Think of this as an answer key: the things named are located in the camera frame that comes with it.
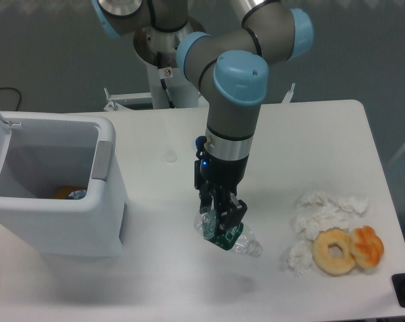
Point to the blue bottle cap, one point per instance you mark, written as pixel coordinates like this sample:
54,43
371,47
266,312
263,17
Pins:
200,141

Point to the crumpled white tissue top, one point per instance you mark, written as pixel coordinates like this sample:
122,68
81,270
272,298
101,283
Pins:
348,204

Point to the crumpled white tissue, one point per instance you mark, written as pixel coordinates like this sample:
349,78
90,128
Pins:
299,258
312,224
348,204

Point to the crumpled foil trash in bin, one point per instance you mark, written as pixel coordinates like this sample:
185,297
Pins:
77,195

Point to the crumpled white tissue bottom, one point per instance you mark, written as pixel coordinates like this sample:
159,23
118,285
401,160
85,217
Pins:
299,258

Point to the orange trash in bin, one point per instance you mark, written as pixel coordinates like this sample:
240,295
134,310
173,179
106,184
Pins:
64,191

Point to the white bottle cap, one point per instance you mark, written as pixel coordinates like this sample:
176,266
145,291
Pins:
171,157

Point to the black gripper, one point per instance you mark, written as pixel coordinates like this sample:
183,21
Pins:
229,210

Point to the white trash can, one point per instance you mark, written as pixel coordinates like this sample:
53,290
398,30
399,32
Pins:
41,152

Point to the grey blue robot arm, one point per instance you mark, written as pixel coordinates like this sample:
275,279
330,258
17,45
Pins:
231,73

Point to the plain ring donut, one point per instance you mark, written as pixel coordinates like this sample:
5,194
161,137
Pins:
331,252

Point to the crumpled white tissue middle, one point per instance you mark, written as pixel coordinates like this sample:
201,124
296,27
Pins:
312,224

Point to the crushed clear plastic bottle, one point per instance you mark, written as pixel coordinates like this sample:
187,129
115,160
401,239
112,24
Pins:
239,239

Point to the orange glazed twisted pastry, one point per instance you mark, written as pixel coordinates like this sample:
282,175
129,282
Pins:
366,247

